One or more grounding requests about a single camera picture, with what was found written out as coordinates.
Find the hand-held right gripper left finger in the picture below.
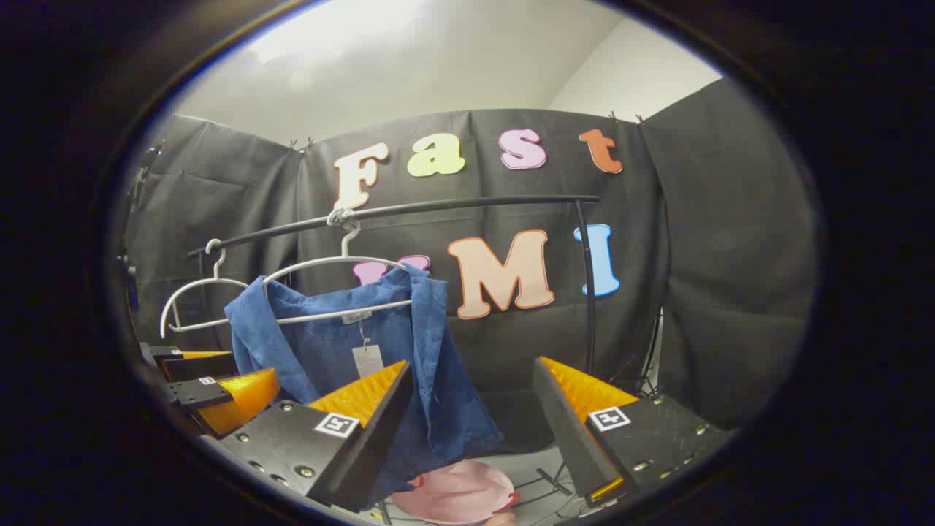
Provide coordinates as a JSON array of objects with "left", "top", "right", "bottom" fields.
[{"left": 201, "top": 359, "right": 415, "bottom": 512}]

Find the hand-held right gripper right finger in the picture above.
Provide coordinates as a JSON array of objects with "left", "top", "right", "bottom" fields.
[{"left": 532, "top": 356, "right": 735, "bottom": 510}]

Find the pink laundry hamper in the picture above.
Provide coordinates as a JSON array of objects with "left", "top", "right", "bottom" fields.
[{"left": 391, "top": 459, "right": 521, "bottom": 525}]

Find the blue corduroy shirt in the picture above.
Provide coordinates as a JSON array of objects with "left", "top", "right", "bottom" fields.
[{"left": 224, "top": 264, "right": 505, "bottom": 512}]

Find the white plastic hanger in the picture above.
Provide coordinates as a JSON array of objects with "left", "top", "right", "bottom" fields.
[
  {"left": 259, "top": 208, "right": 413, "bottom": 326},
  {"left": 159, "top": 239, "right": 253, "bottom": 338}
]

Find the black clothes rack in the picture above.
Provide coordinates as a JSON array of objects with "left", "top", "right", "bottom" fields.
[{"left": 188, "top": 194, "right": 601, "bottom": 377}]

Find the black backdrop cloth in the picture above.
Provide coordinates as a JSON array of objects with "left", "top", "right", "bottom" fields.
[{"left": 121, "top": 77, "right": 817, "bottom": 448}]

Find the black backdrop stand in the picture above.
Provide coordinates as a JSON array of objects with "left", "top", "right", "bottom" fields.
[{"left": 610, "top": 307, "right": 665, "bottom": 399}]

